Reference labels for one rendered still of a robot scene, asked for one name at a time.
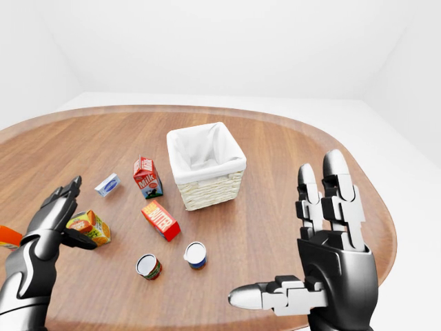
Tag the orange juice carton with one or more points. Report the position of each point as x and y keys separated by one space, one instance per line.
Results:
x=92 y=227

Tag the orange box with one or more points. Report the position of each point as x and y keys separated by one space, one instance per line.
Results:
x=8 y=238

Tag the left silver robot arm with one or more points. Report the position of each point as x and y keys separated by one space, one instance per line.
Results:
x=24 y=276

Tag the red milk carton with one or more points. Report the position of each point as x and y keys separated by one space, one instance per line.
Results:
x=147 y=179

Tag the small blue white box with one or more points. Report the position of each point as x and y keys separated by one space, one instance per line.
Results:
x=108 y=185

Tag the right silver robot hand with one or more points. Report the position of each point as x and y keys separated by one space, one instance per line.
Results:
x=341 y=262

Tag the red green label tin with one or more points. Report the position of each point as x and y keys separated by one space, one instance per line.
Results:
x=149 y=266

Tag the white-lined wicker basket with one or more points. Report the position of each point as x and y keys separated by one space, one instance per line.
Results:
x=206 y=169

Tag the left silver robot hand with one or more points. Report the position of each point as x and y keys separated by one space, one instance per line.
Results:
x=51 y=213

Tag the red butter box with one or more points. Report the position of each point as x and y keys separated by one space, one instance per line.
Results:
x=160 y=220

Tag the blue label tin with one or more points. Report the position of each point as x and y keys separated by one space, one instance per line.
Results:
x=195 y=255

